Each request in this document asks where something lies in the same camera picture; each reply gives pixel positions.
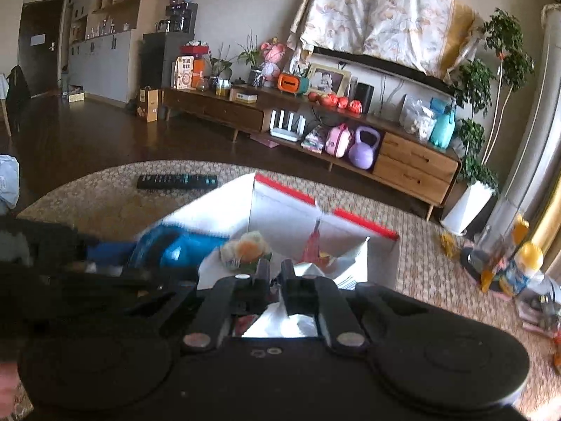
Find floral cloth-covered TV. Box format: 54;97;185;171
289;0;483;82

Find clear plastic bag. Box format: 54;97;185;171
399;94;439;142

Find black round tray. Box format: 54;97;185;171
460;248;515;294

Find pink kettlebell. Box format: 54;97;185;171
325;123;355;158

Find white red snack packet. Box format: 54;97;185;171
232;300;320;339

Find light wooden drawer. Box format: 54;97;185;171
379;133;461;185
372;154;454;206

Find black cylinder speaker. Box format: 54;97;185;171
354;82;375;115

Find remote control teal buttons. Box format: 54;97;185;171
137;174;219;191

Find stack of small books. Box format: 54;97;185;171
302;126;327;154

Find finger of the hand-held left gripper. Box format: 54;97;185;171
79;241;198;312

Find chair with dark jacket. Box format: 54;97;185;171
0;65;31;136

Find photo frame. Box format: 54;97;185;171
305;64;352;98

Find yellow curtain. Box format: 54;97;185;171
532;175;561;255

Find small potted green plant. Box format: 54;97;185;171
206;44;233;91
237;31;266;88

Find white plastic bag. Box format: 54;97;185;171
0;154;20;211

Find grey wall cabinets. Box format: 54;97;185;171
68;30;132;106

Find wooden tv cabinet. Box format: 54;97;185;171
160;85;464;222

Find white router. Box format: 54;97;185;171
269;109;307;142

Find orange box ornament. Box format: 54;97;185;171
277;72;312;96

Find potted green tree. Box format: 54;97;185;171
440;8;535;235

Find pink doll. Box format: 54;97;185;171
260;37;288;88

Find red cardboard box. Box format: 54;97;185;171
162;173;401;292

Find blue cookie packet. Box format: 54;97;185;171
129;223;231;273

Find dark door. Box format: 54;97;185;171
18;0;66;97

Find teal spray bottle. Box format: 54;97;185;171
430;104;457;150

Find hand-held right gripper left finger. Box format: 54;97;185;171
162;260;270;354

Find black television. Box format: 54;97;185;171
312;46;457;95

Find black coffee machine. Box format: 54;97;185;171
165;4;199;33

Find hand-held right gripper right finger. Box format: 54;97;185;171
280;260;432;354

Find dark tall cabinet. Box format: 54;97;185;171
140;32;196;91

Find egg yolk pastry packet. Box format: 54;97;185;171
219;231;273;271

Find glass cup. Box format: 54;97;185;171
469;248;494;275

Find purple kettlebell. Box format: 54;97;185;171
347;126;382;170

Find grey standing air conditioner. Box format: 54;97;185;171
475;4;561;250

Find yellow lid bottle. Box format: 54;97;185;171
500;242;545;296

